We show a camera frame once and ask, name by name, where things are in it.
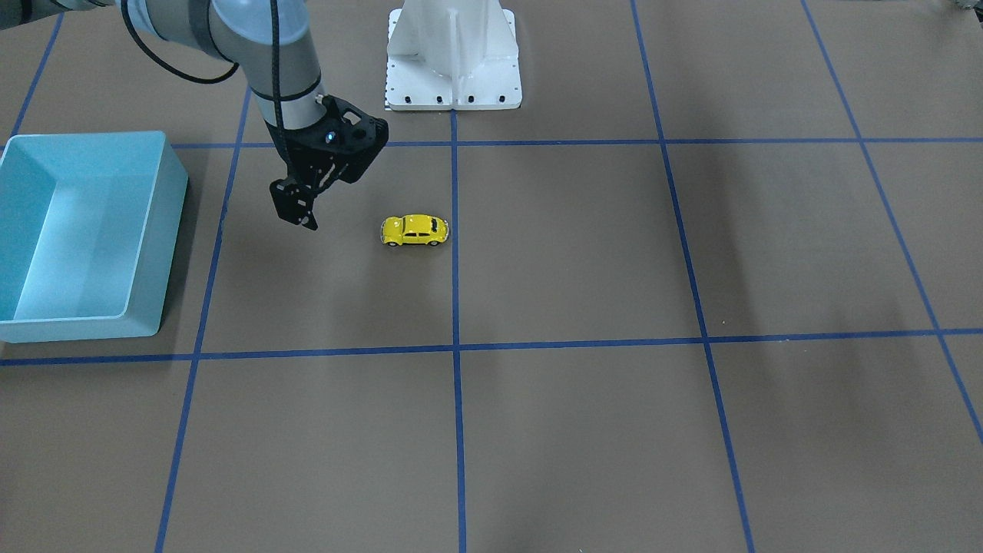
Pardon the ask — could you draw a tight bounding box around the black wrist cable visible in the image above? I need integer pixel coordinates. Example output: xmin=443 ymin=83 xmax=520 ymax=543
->
xmin=119 ymin=0 xmax=308 ymax=185

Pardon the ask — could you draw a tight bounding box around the light blue plastic bin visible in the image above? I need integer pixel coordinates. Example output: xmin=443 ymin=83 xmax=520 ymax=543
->
xmin=1 ymin=131 xmax=189 ymax=343

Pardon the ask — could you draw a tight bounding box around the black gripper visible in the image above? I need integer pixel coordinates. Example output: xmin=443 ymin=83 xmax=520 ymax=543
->
xmin=268 ymin=94 xmax=389 ymax=230

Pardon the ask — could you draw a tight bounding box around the yellow beetle toy car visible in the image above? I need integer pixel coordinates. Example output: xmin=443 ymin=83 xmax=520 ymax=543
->
xmin=379 ymin=214 xmax=452 ymax=247

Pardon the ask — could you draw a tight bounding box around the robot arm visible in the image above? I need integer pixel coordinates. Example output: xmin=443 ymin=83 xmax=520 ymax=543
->
xmin=113 ymin=1 xmax=389 ymax=230

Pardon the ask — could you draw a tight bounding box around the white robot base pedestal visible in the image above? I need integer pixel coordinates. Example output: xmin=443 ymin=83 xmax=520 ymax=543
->
xmin=384 ymin=1 xmax=523 ymax=111

